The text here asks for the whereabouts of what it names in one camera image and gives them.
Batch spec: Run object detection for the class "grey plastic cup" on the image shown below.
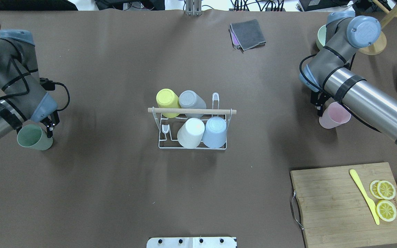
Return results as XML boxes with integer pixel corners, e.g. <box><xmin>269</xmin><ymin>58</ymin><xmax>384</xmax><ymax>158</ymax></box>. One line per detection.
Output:
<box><xmin>179</xmin><ymin>90</ymin><xmax>207</xmax><ymax>109</ymax></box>

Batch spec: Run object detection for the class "white wire cup holder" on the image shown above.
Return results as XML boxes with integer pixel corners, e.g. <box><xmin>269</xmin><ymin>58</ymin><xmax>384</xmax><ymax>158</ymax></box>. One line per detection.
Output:
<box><xmin>148</xmin><ymin>89</ymin><xmax>237</xmax><ymax>150</ymax></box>

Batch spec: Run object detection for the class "white plastic cup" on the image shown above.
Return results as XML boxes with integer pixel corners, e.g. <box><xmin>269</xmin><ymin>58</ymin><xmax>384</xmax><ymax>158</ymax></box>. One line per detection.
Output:
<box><xmin>177</xmin><ymin>118</ymin><xmax>205</xmax><ymax>148</ymax></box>

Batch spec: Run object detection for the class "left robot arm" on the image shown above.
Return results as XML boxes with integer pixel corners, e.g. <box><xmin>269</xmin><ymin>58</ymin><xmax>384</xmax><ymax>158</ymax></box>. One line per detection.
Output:
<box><xmin>0</xmin><ymin>29</ymin><xmax>60</xmax><ymax>151</ymax></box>

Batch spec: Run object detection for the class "light blue plastic cup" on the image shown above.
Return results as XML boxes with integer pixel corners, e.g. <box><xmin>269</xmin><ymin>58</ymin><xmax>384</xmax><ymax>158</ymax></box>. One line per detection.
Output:
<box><xmin>202</xmin><ymin>116</ymin><xmax>227</xmax><ymax>148</ymax></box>

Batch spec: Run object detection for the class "white camera pole base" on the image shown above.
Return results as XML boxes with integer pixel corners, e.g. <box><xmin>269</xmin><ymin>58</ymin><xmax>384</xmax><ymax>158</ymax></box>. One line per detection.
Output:
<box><xmin>146</xmin><ymin>237</ymin><xmax>237</xmax><ymax>248</ymax></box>

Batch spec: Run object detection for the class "grey folded cloth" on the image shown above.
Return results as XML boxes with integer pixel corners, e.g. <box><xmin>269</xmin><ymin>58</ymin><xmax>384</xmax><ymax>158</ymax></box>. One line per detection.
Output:
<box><xmin>229</xmin><ymin>19</ymin><xmax>266</xmax><ymax>51</ymax></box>

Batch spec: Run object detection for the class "pink plastic cup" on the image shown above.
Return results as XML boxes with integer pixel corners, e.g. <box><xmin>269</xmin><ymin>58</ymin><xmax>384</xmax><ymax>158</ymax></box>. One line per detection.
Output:
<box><xmin>319</xmin><ymin>102</ymin><xmax>352</xmax><ymax>129</ymax></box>

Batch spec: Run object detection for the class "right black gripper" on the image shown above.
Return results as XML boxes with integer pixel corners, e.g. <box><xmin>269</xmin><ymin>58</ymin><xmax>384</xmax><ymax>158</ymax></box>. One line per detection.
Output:
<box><xmin>310</xmin><ymin>91</ymin><xmax>327</xmax><ymax>117</ymax></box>

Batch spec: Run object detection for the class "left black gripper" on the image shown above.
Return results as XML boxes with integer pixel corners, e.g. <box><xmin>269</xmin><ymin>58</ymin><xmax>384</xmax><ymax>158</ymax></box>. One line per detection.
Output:
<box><xmin>40</xmin><ymin>111</ymin><xmax>60</xmax><ymax>138</ymax></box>

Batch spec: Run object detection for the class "yellow plastic cup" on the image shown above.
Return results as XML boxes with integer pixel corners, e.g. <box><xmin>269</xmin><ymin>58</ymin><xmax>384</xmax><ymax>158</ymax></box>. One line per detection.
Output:
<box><xmin>156</xmin><ymin>88</ymin><xmax>181</xmax><ymax>109</ymax></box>

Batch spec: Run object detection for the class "green plastic cup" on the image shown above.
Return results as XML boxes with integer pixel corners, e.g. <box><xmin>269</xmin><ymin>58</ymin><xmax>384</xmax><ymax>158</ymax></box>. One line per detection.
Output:
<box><xmin>17</xmin><ymin>124</ymin><xmax>53</xmax><ymax>151</ymax></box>

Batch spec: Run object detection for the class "aluminium frame post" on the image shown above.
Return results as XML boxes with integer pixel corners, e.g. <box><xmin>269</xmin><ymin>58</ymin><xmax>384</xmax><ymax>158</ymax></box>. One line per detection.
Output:
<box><xmin>184</xmin><ymin>0</ymin><xmax>203</xmax><ymax>16</ymax></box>

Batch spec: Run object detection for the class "mint green bowl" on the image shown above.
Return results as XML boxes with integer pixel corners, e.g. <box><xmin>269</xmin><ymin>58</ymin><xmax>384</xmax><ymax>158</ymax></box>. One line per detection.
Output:
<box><xmin>316</xmin><ymin>24</ymin><xmax>326</xmax><ymax>50</ymax></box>

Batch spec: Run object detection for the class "wooden cutting board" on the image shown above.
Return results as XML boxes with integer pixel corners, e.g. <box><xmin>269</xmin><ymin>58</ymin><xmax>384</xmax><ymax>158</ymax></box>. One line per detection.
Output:
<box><xmin>290</xmin><ymin>162</ymin><xmax>397</xmax><ymax>248</ymax></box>

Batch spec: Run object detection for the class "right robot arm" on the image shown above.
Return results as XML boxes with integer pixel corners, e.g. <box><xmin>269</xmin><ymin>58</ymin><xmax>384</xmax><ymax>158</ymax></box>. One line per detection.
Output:
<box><xmin>299</xmin><ymin>11</ymin><xmax>397</xmax><ymax>145</ymax></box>

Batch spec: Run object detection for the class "yellow plastic knife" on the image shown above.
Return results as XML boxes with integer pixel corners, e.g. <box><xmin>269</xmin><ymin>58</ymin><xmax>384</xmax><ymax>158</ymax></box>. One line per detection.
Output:
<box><xmin>349</xmin><ymin>168</ymin><xmax>380</xmax><ymax>225</ymax></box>

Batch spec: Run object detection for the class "wooden mug tree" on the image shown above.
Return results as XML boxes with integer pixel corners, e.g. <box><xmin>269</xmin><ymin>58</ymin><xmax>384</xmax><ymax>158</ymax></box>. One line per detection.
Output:
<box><xmin>357</xmin><ymin>0</ymin><xmax>397</xmax><ymax>55</ymax></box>

